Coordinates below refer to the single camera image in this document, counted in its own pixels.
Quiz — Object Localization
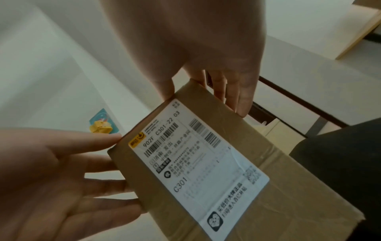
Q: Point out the person's left hand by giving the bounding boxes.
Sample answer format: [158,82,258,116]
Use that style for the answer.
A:
[0,128,150,241]

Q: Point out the person's right hand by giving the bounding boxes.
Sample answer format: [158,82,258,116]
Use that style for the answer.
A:
[100,0,266,118]

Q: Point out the small cardboard parcel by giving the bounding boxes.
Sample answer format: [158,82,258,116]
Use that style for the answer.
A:
[107,78,366,241]

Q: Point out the wood-top desk black legs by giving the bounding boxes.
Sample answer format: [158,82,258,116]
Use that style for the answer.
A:
[335,0,381,61]

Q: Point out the yellow wall holder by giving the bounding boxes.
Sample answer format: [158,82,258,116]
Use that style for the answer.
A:
[89,119,113,134]

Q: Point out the teal wall poster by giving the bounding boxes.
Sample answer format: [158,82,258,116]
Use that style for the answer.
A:
[89,108,120,135]

